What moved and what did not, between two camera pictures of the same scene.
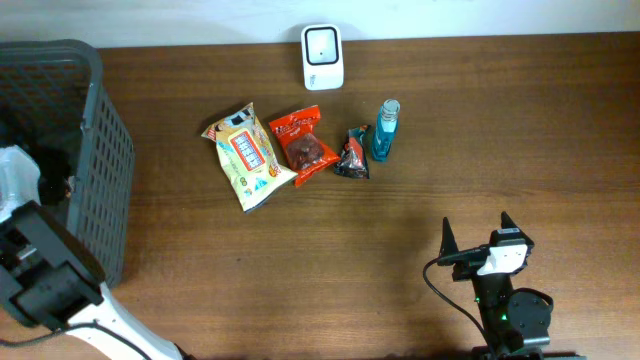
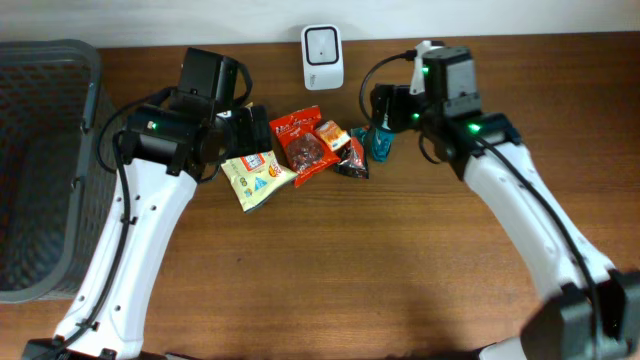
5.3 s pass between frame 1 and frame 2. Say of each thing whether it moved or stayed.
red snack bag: stayed
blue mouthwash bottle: stayed
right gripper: moved
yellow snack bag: stayed
